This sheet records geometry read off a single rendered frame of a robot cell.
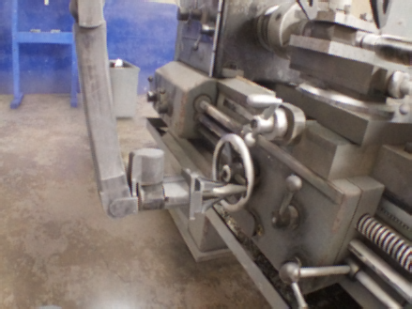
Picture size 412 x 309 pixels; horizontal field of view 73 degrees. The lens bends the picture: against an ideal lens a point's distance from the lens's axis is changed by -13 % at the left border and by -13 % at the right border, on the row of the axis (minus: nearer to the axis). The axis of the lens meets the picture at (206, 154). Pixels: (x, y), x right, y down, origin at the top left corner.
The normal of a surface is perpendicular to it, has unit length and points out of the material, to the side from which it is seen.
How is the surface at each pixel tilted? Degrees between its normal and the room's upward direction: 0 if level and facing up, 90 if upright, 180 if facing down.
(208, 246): 90
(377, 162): 90
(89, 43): 90
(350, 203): 90
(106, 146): 80
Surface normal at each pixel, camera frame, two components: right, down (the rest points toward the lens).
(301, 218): -0.91, 0.04
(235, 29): 0.39, 0.40
